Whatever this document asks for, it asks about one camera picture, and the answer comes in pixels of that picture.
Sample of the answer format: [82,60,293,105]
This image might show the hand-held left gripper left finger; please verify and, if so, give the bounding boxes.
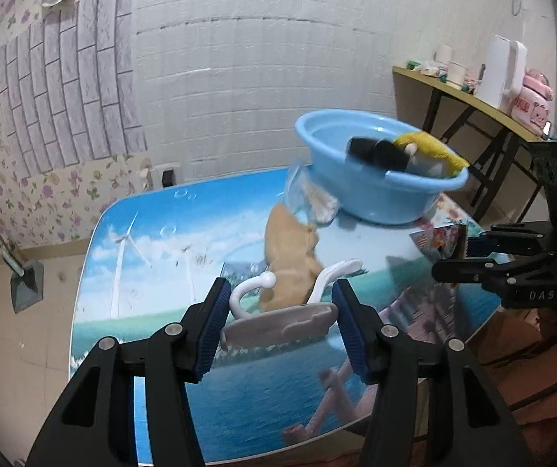
[26,277,233,467]

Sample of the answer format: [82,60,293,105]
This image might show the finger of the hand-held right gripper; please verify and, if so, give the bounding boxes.
[431,250,557,298]
[464,223,557,260]

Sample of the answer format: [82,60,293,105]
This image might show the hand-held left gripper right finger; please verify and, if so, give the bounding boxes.
[331,278,534,467]

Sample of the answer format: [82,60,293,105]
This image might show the white plastic hook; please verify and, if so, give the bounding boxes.
[219,259,368,351]

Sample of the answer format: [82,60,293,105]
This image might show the beige plush toy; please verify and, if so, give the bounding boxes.
[259,203,326,313]

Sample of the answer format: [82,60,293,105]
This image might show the white charger block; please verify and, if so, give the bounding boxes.
[406,146,447,179]

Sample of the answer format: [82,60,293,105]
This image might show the yellow knitted cloth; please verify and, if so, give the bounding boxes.
[392,130,470,177]

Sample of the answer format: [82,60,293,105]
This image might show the light blue plastic basin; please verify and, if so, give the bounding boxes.
[294,110,470,225]

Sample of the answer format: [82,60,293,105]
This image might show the clear plastic bag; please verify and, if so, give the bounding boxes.
[281,163,343,227]

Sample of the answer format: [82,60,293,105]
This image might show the black box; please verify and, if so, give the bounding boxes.
[347,137,408,172]

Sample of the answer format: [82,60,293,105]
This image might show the colourful printed packet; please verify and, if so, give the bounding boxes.
[410,224,470,262]

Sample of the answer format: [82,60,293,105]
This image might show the pink cartoon appliance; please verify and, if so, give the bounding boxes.
[509,70,557,133]

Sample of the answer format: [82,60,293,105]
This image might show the side table with black legs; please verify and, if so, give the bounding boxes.
[392,65,557,221]

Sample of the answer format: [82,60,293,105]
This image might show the white electric kettle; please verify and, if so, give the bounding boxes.
[475,35,528,114]

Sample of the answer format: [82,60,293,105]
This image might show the person's leg in brown trousers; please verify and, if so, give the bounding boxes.
[337,297,557,467]

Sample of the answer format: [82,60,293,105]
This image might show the white cup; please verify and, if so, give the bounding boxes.
[446,61,467,86]

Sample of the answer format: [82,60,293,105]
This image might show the grey long-handled dustpan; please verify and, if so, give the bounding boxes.
[0,175,46,314]

